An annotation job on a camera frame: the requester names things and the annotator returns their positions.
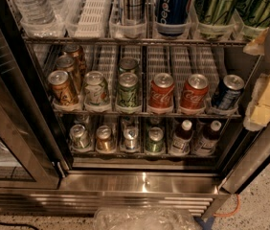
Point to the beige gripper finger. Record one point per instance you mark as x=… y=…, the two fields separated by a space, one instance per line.
x=256 y=46
x=257 y=114

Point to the orange soda can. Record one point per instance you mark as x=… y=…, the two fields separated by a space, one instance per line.
x=76 y=51
x=71 y=66
x=63 y=88

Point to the blue Pepsi can middle shelf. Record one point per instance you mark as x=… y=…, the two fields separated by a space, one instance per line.
x=228 y=91

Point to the steel fridge door right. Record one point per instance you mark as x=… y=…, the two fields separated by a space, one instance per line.
x=254 y=158

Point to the left green tall can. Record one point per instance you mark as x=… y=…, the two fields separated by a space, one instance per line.
x=213 y=14

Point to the right red Coca-Cola can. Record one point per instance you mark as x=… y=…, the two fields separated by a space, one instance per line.
x=195 y=89

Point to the red coca-cola can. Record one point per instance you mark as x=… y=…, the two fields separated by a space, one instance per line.
x=195 y=89
x=161 y=90

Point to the large blue Pepsi can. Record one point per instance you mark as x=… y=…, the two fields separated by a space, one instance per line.
x=171 y=16

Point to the left red Coca-Cola can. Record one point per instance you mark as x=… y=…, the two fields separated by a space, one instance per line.
x=161 y=90

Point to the rear green soda can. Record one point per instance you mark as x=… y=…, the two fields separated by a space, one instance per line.
x=128 y=64

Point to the green soda can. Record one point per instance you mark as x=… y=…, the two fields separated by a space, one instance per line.
x=128 y=64
x=127 y=93

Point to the plaid tall can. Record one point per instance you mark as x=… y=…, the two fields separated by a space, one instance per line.
x=132 y=12

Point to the front green soda can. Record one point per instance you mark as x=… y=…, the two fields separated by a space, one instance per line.
x=127 y=93

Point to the white green patterned can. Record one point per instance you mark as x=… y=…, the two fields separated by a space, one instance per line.
x=96 y=88

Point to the stainless steel fridge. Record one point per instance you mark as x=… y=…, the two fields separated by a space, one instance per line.
x=92 y=179

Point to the gold can bottom shelf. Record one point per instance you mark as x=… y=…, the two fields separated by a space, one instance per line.
x=104 y=139

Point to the silver green can bottom shelf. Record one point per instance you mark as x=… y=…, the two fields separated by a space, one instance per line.
x=80 y=139

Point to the glass fridge door left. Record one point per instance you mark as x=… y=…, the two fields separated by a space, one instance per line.
x=28 y=150

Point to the right brown bottle white cap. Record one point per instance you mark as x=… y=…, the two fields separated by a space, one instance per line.
x=207 y=139

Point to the brown bottle white cap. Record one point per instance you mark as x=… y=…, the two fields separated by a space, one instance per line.
x=181 y=139
x=207 y=139

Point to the left brown bottle white cap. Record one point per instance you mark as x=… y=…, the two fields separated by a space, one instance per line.
x=181 y=139

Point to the blue tape piece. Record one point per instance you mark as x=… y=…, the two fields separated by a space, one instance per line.
x=205 y=224

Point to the clear water bottle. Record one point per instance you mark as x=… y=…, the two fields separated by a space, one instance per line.
x=36 y=12

